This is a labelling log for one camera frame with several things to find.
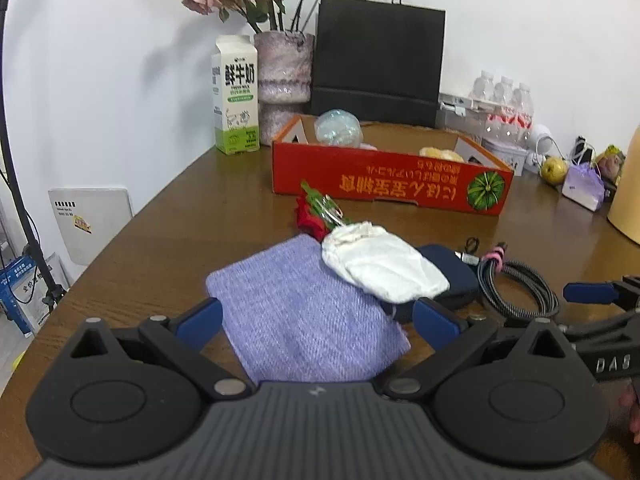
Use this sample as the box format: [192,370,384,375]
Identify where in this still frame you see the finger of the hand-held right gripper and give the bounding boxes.
[562,275,640,311]
[560,310,640,347]

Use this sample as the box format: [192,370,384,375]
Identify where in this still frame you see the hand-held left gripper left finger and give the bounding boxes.
[69,297,253,403]

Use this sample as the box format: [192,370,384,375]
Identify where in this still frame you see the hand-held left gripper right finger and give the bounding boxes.
[382,297,568,403]

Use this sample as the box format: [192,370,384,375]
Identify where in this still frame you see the navy blue case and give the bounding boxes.
[392,244,481,323]

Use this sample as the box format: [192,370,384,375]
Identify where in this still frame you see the black cable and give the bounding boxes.
[462,237,561,319]

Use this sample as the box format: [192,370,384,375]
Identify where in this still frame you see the white cloth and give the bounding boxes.
[321,220,451,305]

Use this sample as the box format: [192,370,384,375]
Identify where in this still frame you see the purple woven drawstring pouch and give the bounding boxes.
[206,234,412,386]

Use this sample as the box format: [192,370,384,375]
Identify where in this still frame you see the red artificial rose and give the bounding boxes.
[295,180,351,239]

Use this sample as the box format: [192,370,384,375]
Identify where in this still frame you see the red cardboard box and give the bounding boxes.
[271,114,515,217]

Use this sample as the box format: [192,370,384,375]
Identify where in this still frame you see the yellow white plush hamster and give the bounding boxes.
[419,146,466,163]

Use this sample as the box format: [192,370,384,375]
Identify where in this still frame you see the iridescent plastic ball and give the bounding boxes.
[315,109,363,148]

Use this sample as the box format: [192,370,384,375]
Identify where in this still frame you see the person's right hand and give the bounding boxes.
[619,382,640,444]

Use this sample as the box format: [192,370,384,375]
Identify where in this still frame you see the yellow thermos jug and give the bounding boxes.
[607,125,640,246]

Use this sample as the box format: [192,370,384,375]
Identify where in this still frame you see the purple tissue pack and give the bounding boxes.
[561,162,607,212]

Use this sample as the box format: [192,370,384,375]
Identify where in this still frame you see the green apple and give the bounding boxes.
[541,156,569,184]

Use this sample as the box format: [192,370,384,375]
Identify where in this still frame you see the black plug adapter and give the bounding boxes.
[572,136,597,166]

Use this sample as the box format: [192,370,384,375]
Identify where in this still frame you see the white panel board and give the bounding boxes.
[48,186,135,267]

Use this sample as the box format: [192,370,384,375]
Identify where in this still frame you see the white tin box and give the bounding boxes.
[482,136,531,177]

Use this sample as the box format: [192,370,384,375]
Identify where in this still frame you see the white round device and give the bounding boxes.
[525,122,563,168]

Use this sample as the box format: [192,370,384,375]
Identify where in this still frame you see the blue white boxes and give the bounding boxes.
[0,252,68,338]

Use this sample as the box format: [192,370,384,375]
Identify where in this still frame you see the black light stand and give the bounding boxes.
[0,0,68,321]

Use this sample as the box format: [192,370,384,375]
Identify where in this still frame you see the wrapped water bottle pack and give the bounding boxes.
[467,71,535,143]

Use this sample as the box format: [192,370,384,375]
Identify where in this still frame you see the white flat box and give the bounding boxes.
[436,92,488,133]

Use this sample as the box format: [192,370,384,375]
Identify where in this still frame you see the white green milk carton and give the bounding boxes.
[211,35,261,156]

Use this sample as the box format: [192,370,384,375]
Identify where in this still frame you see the purple white vase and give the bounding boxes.
[253,31,316,147]

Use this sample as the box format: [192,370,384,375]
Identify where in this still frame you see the black paper bag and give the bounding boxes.
[307,0,447,128]

